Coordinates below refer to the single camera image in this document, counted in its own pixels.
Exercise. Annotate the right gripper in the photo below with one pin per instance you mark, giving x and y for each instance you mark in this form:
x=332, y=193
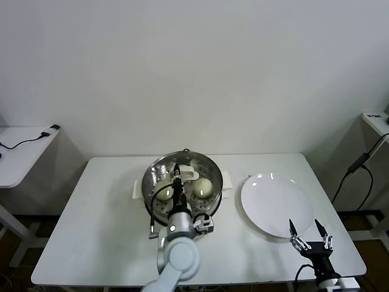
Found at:
x=319, y=255

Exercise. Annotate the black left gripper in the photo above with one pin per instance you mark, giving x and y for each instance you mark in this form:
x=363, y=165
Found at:
x=180, y=194

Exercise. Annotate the white steamed baozi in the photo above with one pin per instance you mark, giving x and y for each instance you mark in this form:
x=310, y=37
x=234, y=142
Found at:
x=203, y=188
x=165, y=194

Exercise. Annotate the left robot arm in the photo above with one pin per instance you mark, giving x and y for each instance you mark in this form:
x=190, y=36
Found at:
x=180, y=258

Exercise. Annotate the stainless steel steamer basket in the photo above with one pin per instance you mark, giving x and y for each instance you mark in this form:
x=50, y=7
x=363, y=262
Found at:
x=217, y=199

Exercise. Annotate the white round plate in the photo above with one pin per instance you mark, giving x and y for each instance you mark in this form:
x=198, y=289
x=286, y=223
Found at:
x=273, y=203

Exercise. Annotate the white side table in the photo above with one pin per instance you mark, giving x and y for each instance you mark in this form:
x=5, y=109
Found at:
x=18, y=158

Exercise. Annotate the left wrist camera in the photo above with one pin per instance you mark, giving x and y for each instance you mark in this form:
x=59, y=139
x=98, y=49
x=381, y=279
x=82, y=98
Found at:
x=205, y=225

